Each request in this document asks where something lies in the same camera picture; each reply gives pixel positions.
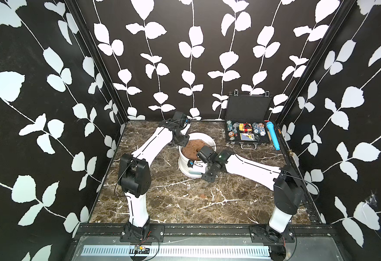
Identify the small circuit board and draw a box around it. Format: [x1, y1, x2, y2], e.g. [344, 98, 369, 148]
[134, 246, 150, 255]

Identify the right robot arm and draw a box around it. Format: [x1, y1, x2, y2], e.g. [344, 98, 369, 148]
[197, 146, 304, 235]

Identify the brown mud in pot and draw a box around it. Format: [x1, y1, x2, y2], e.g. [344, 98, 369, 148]
[181, 139, 208, 161]

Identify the white slotted cable duct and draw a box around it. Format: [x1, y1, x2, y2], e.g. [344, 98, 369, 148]
[80, 245, 271, 259]

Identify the white ceramic pot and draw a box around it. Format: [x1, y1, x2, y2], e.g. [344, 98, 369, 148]
[178, 133, 216, 178]

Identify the black mounting rail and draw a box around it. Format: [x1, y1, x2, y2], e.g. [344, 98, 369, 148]
[74, 223, 336, 245]

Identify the playing card deck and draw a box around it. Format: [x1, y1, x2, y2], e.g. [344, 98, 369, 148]
[240, 133, 255, 141]

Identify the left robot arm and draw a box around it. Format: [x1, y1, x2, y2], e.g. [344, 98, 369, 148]
[117, 112, 190, 238]

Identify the black open case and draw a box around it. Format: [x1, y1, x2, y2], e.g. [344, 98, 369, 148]
[225, 89, 272, 150]

